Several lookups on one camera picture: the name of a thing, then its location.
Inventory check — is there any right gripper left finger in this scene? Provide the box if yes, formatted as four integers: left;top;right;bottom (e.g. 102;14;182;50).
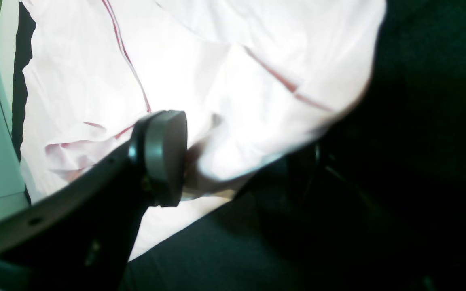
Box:
0;110;187;291

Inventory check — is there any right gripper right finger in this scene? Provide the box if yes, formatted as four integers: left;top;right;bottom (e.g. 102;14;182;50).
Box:
242;143;466;291

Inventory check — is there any pink T-shirt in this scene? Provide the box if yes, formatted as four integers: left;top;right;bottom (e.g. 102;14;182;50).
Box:
20;0;387;259

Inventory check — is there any black table cloth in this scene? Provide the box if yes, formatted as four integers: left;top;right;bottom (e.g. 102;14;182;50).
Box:
11;0;466;291

